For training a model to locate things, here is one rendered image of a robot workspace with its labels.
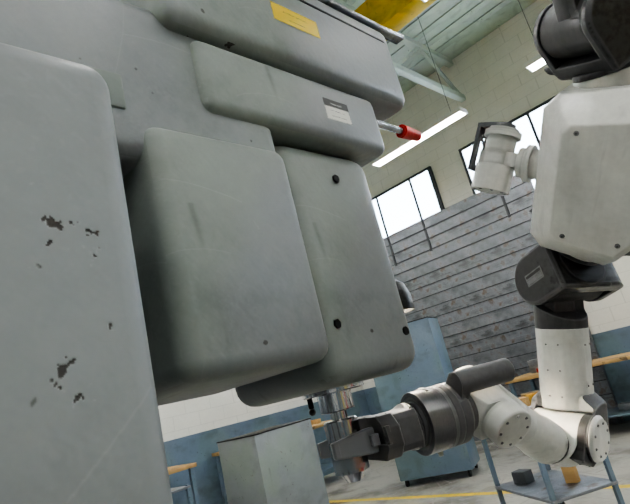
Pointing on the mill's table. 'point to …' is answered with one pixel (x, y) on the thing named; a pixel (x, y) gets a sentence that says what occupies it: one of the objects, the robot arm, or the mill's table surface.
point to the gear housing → (287, 105)
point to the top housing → (292, 42)
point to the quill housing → (341, 282)
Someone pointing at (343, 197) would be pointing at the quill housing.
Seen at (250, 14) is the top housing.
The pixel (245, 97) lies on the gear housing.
